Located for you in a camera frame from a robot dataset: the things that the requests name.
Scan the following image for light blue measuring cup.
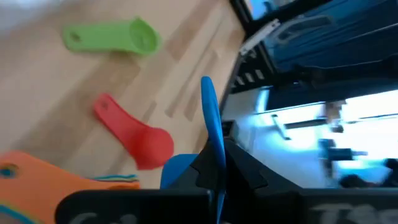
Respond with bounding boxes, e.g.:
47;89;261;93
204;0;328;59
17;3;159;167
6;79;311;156
160;76;228;224

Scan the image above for red measuring cup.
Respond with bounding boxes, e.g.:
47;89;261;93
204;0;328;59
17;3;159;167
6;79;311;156
93;93;175;171

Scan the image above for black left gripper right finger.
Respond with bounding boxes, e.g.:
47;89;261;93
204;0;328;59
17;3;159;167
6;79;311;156
223;138;398;224

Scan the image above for black aluminium table frame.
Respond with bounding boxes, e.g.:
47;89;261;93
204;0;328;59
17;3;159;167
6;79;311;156
228;0;274;94

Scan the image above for orange measuring cup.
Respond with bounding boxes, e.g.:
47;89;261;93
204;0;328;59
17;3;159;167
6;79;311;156
0;151;141;224

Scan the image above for blue case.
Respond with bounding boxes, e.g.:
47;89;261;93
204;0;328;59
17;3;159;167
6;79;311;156
248;0;398;74

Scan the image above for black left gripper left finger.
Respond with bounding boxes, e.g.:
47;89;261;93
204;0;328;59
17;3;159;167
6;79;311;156
55;139;221;224

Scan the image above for green measuring cup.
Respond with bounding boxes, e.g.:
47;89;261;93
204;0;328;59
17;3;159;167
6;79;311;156
62;17;162;57

